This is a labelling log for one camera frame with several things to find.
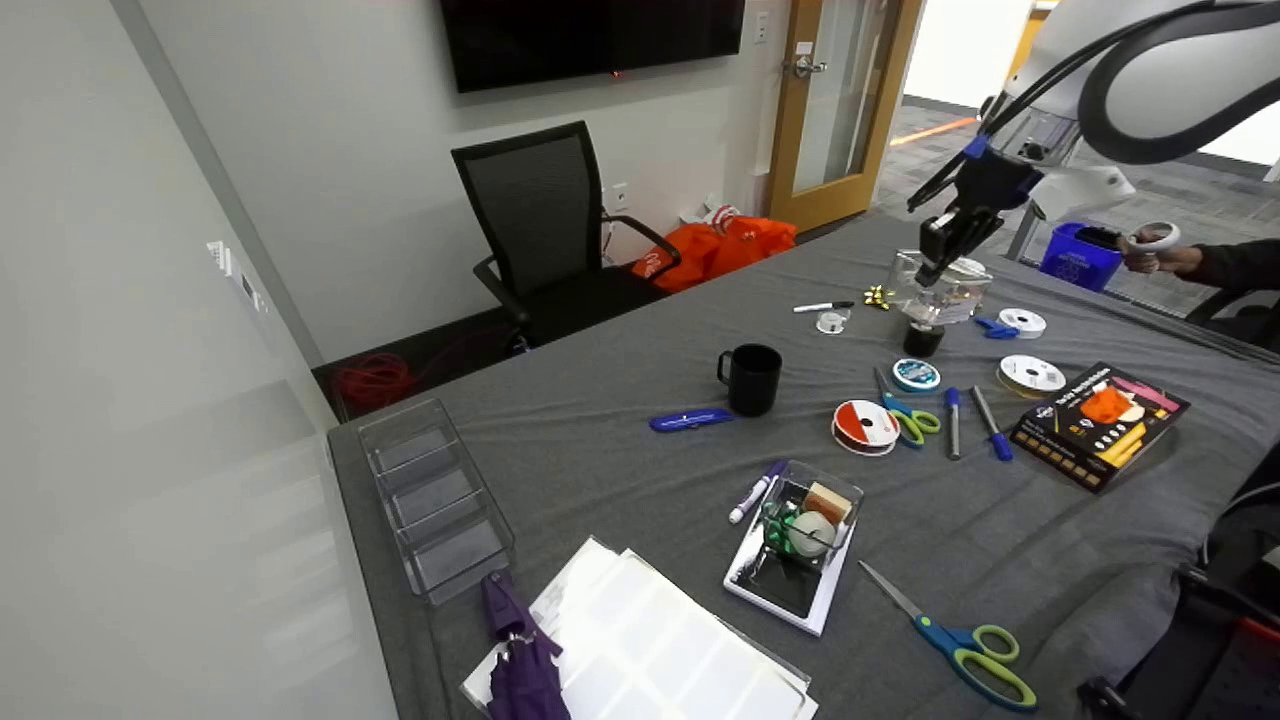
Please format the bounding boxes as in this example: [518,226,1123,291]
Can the white wall outlet plate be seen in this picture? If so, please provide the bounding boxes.
[202,238,263,313]

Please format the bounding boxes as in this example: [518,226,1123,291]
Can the clear plastic organizer tray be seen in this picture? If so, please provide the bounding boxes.
[361,404,518,610]

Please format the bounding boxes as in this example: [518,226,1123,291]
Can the black mesh office chair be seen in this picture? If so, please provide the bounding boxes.
[449,117,682,352]

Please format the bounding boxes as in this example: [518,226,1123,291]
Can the green white ribbon ball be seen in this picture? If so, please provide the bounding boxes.
[758,504,839,573]

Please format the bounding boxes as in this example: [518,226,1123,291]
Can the person hand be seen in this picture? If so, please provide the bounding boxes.
[1146,242,1210,282]

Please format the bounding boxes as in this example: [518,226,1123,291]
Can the white gridded paper sheets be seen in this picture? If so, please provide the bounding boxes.
[459,534,818,720]

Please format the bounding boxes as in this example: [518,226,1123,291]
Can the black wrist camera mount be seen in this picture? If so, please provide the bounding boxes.
[909,128,1048,220]

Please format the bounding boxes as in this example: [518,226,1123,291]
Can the black wall television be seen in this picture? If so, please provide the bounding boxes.
[436,0,747,95]

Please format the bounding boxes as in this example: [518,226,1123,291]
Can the black sleeved forearm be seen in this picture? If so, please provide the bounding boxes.
[1182,238,1280,298]

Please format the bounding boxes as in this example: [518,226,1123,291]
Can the clear plastic case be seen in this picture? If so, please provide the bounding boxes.
[888,243,999,334]

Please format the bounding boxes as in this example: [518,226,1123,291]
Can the white tray with black inlay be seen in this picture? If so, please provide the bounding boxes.
[721,471,863,640]

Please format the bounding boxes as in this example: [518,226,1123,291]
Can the blue marker pen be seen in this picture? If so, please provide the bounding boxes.
[939,385,968,463]
[968,385,1020,470]

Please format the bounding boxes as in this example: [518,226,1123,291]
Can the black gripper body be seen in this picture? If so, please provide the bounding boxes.
[917,196,1013,272]

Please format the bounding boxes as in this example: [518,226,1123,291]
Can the black box with orange print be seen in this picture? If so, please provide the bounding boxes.
[1009,361,1190,498]

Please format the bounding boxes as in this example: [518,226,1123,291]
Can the brown twine spool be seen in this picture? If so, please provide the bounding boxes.
[803,479,859,528]

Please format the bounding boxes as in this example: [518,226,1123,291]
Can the purple cloth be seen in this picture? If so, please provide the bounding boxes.
[476,569,574,720]

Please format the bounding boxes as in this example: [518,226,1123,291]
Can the blue plastic bin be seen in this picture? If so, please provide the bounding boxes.
[1035,220,1127,298]

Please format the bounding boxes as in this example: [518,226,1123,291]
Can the grey tablecloth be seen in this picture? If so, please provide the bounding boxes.
[323,211,1280,720]

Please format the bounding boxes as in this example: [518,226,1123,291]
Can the orange bag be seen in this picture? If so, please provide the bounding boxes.
[628,211,803,299]

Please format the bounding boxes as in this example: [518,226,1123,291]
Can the white ring VR controller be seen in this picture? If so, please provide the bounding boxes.
[1121,216,1188,259]

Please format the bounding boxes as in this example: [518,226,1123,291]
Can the green blue handled scissors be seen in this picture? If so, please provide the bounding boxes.
[854,555,1042,715]
[872,370,948,453]

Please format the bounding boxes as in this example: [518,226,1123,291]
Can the black mug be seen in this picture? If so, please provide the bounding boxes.
[712,342,787,420]

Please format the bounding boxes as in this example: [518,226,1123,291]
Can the orange white ribbon spool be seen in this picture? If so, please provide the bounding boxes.
[826,398,909,463]

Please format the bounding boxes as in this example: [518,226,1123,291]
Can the teal ribbon spool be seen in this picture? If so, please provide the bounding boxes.
[888,352,948,398]

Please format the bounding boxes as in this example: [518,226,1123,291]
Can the wooden framed glass door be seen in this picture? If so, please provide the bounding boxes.
[764,0,929,238]

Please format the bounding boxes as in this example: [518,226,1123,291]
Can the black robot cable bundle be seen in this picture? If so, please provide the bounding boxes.
[1071,0,1280,168]

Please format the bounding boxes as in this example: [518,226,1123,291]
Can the red cable coil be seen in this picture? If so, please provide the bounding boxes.
[326,348,428,420]

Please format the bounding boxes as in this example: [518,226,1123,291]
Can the white purple pen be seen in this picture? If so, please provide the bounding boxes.
[725,458,792,528]

